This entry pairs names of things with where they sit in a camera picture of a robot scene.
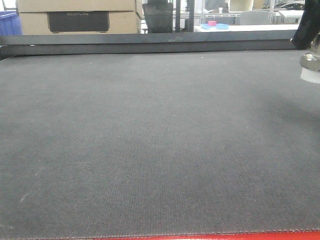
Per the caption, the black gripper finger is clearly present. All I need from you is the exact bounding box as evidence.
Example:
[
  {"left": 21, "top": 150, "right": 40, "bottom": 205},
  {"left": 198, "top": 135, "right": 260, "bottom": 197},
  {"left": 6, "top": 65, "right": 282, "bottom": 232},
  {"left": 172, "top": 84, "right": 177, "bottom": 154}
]
[{"left": 291, "top": 0, "right": 320, "bottom": 50}]

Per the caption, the metal valve with white caps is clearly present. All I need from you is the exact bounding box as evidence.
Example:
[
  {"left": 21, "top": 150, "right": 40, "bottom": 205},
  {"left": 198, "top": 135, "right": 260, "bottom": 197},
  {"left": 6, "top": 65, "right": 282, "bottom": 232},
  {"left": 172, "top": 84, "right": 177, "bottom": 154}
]
[{"left": 290, "top": 30, "right": 320, "bottom": 84}]

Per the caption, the black conveyor belt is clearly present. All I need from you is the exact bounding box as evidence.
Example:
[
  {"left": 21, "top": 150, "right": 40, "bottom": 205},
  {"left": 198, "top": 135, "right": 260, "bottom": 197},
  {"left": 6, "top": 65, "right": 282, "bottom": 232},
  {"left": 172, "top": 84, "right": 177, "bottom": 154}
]
[{"left": 0, "top": 50, "right": 320, "bottom": 240}]

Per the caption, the cardboard box with black label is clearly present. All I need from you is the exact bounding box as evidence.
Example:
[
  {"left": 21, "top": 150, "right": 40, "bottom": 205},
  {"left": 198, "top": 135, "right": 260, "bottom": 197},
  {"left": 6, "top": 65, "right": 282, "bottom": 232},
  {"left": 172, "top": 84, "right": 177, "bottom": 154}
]
[{"left": 16, "top": 0, "right": 143, "bottom": 35}]

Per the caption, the white background table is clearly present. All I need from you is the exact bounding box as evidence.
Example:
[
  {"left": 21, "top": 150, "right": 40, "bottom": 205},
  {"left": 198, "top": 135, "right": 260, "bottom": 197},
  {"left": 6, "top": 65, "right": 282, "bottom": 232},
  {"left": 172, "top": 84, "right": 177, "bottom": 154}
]
[{"left": 194, "top": 24, "right": 299, "bottom": 33}]

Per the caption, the grey office chair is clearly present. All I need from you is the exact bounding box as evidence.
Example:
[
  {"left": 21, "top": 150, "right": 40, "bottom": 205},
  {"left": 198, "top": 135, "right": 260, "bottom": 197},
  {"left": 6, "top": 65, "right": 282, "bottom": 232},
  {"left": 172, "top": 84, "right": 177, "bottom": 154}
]
[{"left": 239, "top": 10, "right": 269, "bottom": 26}]

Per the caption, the blue tray on table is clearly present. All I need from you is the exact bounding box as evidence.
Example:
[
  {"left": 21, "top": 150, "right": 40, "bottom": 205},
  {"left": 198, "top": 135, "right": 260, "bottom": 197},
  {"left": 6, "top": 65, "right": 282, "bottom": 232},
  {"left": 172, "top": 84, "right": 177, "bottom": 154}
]
[{"left": 200, "top": 23, "right": 229, "bottom": 31}]

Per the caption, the black office chair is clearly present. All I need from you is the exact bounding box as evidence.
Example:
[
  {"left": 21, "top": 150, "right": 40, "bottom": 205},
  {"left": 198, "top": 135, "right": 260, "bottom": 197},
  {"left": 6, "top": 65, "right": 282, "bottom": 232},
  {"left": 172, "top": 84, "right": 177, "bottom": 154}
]
[{"left": 142, "top": 0, "right": 174, "bottom": 34}]

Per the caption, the blue plastic bin far left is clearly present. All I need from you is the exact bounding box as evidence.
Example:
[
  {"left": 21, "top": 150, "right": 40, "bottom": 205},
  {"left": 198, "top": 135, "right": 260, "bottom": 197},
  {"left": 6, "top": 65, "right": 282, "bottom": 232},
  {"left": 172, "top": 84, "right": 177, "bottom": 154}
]
[{"left": 0, "top": 10, "right": 22, "bottom": 36}]

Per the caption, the black conveyor side rail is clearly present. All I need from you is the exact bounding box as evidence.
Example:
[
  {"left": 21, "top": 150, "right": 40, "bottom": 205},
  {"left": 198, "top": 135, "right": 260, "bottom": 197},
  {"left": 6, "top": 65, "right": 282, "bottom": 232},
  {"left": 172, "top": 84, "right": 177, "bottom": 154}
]
[{"left": 0, "top": 30, "right": 295, "bottom": 59}]

